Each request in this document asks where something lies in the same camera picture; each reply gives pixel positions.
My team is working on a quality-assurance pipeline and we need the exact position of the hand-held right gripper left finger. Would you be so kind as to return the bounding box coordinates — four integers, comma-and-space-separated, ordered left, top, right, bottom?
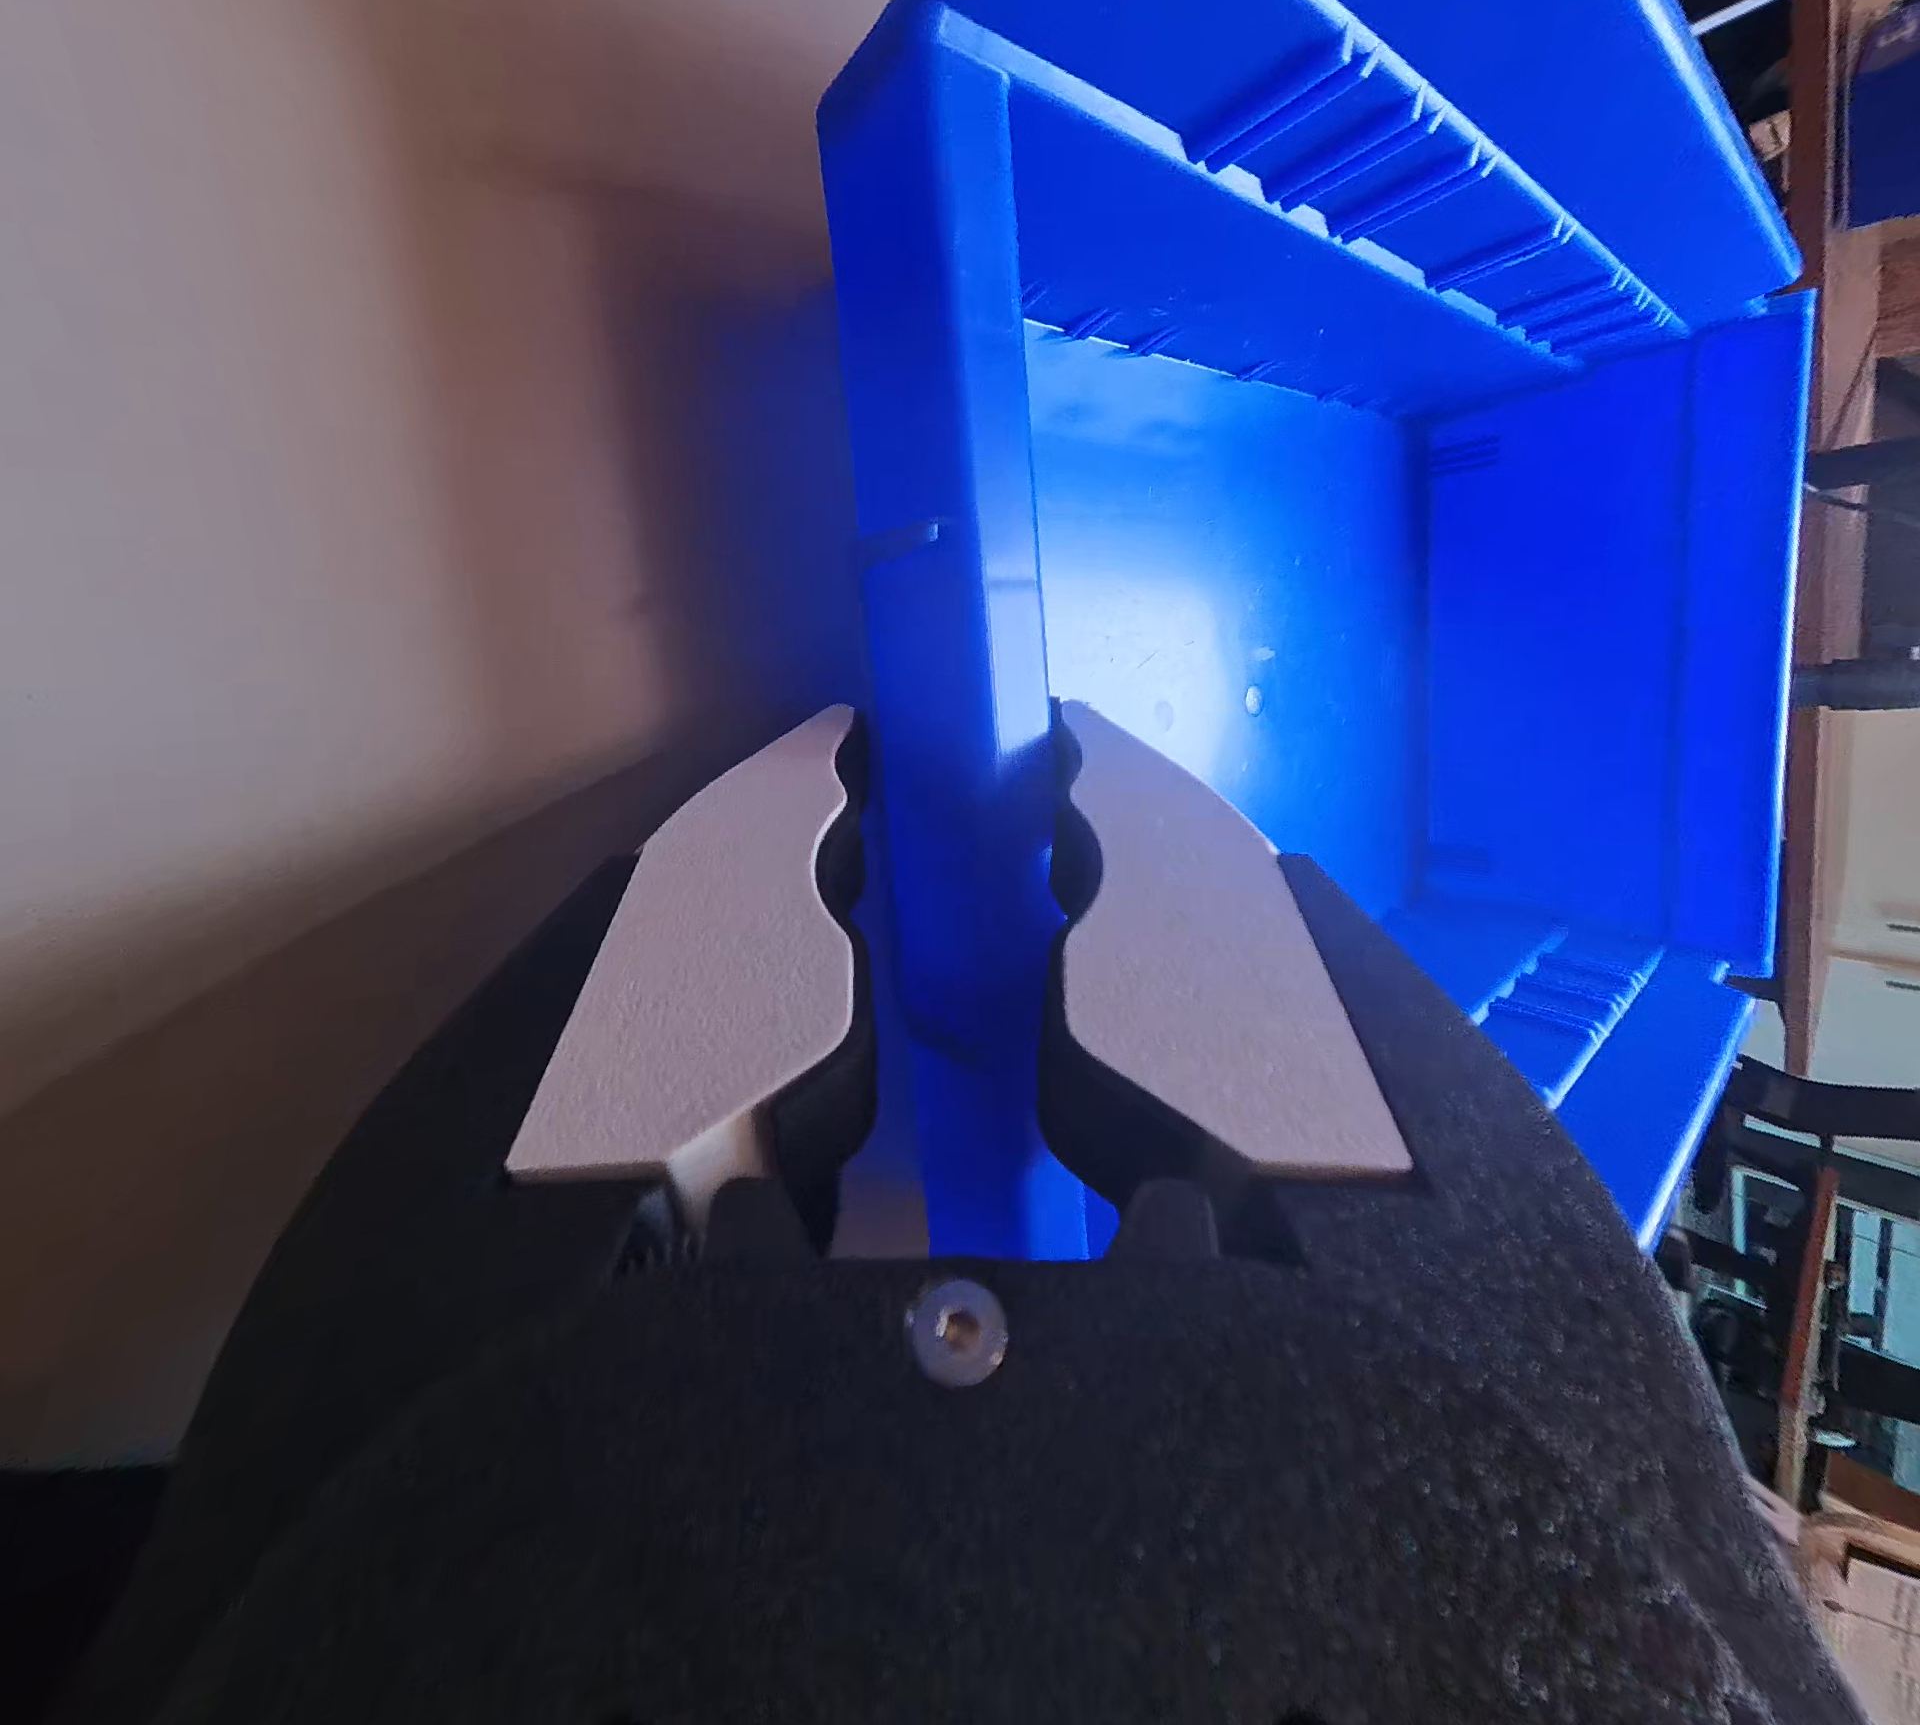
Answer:
504, 699, 879, 1207

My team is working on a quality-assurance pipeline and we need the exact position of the blue plastic bin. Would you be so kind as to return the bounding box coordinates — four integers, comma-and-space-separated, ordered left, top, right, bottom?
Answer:
816, 0, 1822, 1264

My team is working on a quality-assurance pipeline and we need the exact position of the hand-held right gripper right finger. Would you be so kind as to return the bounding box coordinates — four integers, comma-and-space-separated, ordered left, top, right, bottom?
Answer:
1035, 699, 1414, 1198

